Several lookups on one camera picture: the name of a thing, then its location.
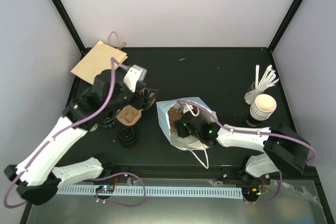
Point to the black frame post left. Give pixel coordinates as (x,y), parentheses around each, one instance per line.
(69,24)

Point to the single brown cup carrier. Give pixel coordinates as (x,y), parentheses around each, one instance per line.
(174,116)

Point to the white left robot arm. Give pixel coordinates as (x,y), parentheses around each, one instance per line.
(38,177)

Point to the clear cup of stirrers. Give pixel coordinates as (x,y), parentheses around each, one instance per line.
(267,80)

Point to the light blue cable duct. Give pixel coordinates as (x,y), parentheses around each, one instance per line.
(155,191)

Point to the stack of white paper cups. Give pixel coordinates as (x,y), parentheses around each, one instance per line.
(261,109)

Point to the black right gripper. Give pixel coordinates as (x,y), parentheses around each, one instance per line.
(181,131)

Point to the light blue paper bag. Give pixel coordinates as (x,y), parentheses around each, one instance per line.
(196,145)

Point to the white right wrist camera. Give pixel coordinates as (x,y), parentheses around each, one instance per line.
(187,108)

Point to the brown kraft paper bag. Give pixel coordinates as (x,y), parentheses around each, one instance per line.
(98,59)

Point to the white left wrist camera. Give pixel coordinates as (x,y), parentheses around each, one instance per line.
(133,75)

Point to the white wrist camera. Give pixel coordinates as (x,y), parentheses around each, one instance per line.
(133,75)
(187,108)

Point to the stack of black lids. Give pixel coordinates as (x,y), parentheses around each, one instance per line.
(128,136)

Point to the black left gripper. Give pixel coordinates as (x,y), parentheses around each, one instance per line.
(143,100)

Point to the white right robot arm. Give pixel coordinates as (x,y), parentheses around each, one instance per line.
(281,149)

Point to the black paper coffee cup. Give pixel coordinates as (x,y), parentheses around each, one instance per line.
(109,121)

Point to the black frame post right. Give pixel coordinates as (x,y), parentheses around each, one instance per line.
(284,24)

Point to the black circuit board with leds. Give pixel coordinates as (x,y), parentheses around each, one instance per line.
(105,189)

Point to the black frame post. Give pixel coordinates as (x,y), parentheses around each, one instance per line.
(69,24)
(284,24)

